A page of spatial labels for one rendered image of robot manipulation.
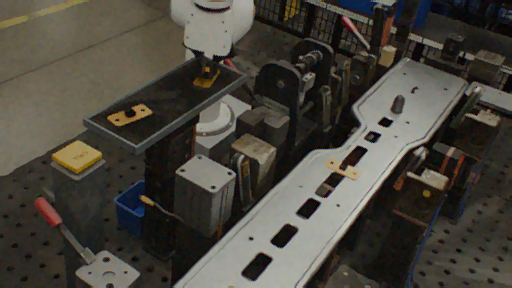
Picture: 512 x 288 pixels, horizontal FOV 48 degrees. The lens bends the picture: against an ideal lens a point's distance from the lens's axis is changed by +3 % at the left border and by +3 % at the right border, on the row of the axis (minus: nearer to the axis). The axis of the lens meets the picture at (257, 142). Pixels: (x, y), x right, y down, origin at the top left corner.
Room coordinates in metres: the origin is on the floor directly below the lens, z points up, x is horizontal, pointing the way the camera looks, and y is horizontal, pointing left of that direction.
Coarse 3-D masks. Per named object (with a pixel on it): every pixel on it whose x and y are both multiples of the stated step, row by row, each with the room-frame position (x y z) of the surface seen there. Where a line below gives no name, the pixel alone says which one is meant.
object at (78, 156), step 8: (72, 144) 0.79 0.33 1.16; (80, 144) 0.80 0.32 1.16; (64, 152) 0.77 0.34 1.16; (72, 152) 0.77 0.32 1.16; (80, 152) 0.78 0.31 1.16; (88, 152) 0.78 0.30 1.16; (96, 152) 0.78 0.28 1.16; (56, 160) 0.75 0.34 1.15; (64, 160) 0.75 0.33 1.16; (72, 160) 0.75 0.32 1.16; (80, 160) 0.75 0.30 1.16; (88, 160) 0.76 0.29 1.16; (96, 160) 0.77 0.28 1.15; (72, 168) 0.73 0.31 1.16; (80, 168) 0.74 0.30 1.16
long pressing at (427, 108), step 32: (416, 64) 1.64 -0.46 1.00; (384, 96) 1.41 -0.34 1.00; (416, 96) 1.44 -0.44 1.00; (448, 96) 1.47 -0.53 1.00; (384, 128) 1.25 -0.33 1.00; (416, 128) 1.27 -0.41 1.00; (320, 160) 1.07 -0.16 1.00; (384, 160) 1.11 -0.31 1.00; (288, 192) 0.94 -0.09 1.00; (352, 192) 0.97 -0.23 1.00; (256, 224) 0.82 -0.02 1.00; (320, 224) 0.85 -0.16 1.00; (352, 224) 0.88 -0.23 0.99; (224, 256) 0.73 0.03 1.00; (256, 256) 0.74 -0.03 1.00; (288, 256) 0.75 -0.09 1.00; (320, 256) 0.77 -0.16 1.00
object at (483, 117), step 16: (480, 112) 1.33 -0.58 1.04; (464, 128) 1.31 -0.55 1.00; (480, 128) 1.29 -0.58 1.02; (496, 128) 1.28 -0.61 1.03; (464, 144) 1.30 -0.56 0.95; (480, 144) 1.29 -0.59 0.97; (464, 160) 1.33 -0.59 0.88; (480, 160) 1.27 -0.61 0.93; (464, 176) 1.29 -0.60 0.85; (448, 192) 1.30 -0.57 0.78; (464, 192) 1.30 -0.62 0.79; (448, 208) 1.28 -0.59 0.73
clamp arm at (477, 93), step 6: (474, 90) 1.33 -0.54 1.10; (480, 90) 1.32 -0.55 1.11; (468, 96) 1.33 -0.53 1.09; (474, 96) 1.32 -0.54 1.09; (480, 96) 1.31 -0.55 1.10; (468, 102) 1.32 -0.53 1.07; (474, 102) 1.32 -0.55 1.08; (462, 108) 1.32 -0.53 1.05; (468, 108) 1.32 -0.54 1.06; (462, 114) 1.32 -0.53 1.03; (456, 120) 1.33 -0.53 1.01; (450, 126) 1.33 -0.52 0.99; (456, 126) 1.32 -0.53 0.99
